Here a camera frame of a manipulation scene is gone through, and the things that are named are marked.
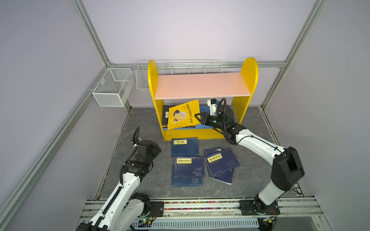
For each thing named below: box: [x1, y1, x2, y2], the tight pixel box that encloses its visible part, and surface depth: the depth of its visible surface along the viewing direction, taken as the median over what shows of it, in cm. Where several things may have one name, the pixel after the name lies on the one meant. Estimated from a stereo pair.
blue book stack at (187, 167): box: [173, 156, 206, 180], surface depth 88 cm
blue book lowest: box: [203, 146, 235, 185], surface depth 86 cm
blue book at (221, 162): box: [203, 147, 241, 178], surface depth 89 cm
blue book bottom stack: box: [171, 164, 203, 188], surface depth 84 cm
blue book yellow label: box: [171, 137, 199, 158], surface depth 98 cm
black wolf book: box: [161, 104, 178, 126], surface depth 91 cm
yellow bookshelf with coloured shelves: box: [147, 57, 260, 142], surface depth 79 cm
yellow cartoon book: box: [167, 99, 201, 130], surface depth 84 cm
